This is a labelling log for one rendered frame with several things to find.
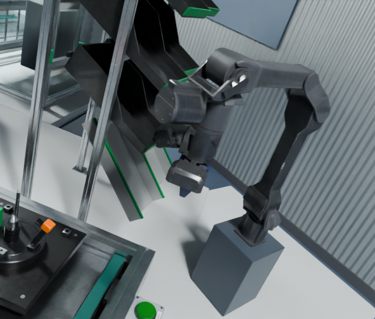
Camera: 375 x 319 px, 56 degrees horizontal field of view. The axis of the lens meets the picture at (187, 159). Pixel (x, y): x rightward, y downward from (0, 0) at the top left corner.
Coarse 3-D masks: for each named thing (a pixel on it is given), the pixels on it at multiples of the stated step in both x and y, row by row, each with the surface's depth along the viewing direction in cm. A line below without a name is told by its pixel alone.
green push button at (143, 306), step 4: (140, 304) 74; (144, 304) 74; (148, 304) 74; (152, 304) 75; (140, 308) 73; (144, 308) 73; (148, 308) 74; (152, 308) 74; (136, 312) 73; (140, 312) 72; (144, 312) 72; (148, 312) 73; (152, 312) 73; (140, 316) 72; (144, 316) 72; (148, 316) 72; (152, 316) 72
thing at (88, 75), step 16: (80, 48) 81; (96, 48) 88; (112, 48) 92; (80, 64) 82; (96, 64) 81; (128, 64) 92; (80, 80) 84; (96, 80) 82; (128, 80) 93; (96, 96) 84; (128, 96) 95; (144, 96) 93; (112, 112) 83; (128, 112) 91; (144, 112) 95; (128, 128) 83; (144, 128) 91; (144, 144) 83
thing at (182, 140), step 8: (160, 128) 59; (168, 128) 59; (176, 128) 62; (184, 128) 62; (160, 136) 59; (168, 136) 59; (176, 136) 60; (184, 136) 60; (160, 144) 60; (168, 144) 60; (176, 144) 61; (184, 144) 60; (184, 152) 61
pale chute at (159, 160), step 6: (150, 150) 114; (156, 150) 115; (162, 150) 114; (150, 156) 113; (156, 156) 116; (162, 156) 115; (168, 156) 114; (150, 162) 112; (156, 162) 115; (162, 162) 116; (168, 162) 115; (156, 168) 114; (162, 168) 116; (168, 168) 115; (156, 174) 113; (162, 174) 116; (162, 180) 114
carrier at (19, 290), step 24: (0, 216) 76; (24, 216) 85; (0, 240) 75; (24, 240) 77; (48, 240) 81; (72, 240) 84; (0, 264) 70; (24, 264) 73; (48, 264) 76; (0, 288) 67; (24, 288) 69; (24, 312) 66
